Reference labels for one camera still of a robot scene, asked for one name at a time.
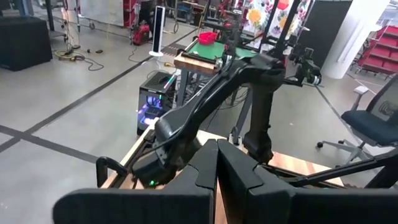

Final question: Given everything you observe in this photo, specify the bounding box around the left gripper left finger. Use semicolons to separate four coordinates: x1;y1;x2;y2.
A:
52;139;219;224

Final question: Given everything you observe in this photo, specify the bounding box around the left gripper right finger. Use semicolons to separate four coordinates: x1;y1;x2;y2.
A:
217;139;398;224

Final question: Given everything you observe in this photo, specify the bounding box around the black table clamp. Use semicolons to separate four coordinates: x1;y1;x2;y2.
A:
95;156;128;188

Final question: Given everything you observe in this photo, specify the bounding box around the black computer tower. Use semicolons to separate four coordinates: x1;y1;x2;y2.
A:
136;71;177;136

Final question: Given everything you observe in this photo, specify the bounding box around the dark blue office chair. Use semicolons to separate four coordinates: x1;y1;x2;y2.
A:
316;76;398;166

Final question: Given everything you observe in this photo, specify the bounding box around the grey-legged workbench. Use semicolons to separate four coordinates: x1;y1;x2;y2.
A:
173;39;259;146

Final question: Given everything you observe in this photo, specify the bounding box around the white tower fan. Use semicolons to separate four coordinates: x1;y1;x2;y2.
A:
148;5;166;57

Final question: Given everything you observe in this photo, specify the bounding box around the red plastic bin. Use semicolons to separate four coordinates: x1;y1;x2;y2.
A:
198;30;218;46

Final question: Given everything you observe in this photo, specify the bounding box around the white board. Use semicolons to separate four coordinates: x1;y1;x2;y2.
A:
79;0;125;28

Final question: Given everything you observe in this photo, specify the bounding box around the red shelving rack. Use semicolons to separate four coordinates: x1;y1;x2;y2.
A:
356;24;398;75

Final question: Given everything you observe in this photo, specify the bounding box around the white pillar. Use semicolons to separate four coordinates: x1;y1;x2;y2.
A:
320;0;391;80

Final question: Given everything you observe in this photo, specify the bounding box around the black partition panel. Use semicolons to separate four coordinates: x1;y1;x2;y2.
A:
297;0;354;69

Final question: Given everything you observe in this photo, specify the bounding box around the black equipment box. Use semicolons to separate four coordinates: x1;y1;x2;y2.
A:
0;15;53;72

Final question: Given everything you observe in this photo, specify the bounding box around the floral fabric screen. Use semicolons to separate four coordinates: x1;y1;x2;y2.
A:
241;0;313;47

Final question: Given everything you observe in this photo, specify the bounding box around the black floor cable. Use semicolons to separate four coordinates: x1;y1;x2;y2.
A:
52;49;105;72

